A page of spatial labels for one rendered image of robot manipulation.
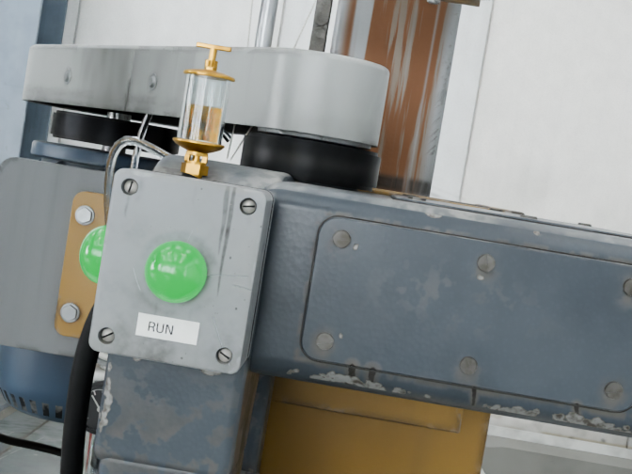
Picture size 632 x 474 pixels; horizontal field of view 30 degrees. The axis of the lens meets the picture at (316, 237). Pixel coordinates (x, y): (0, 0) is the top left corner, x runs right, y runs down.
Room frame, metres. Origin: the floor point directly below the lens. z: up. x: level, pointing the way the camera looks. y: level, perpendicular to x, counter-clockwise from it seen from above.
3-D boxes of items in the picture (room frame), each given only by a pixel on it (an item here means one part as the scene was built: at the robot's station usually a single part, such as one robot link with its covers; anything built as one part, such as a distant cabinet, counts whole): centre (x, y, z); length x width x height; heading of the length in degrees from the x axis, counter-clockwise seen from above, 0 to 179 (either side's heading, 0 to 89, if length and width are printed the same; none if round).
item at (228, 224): (0.59, 0.06, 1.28); 0.08 x 0.05 x 0.09; 87
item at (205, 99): (0.65, 0.07, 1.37); 0.03 x 0.02 x 0.03; 87
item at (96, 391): (0.82, 0.13, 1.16); 0.04 x 0.02 x 0.04; 87
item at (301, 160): (0.77, 0.01, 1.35); 0.09 x 0.09 x 0.03
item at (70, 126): (1.11, 0.20, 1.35); 0.12 x 0.12 x 0.04
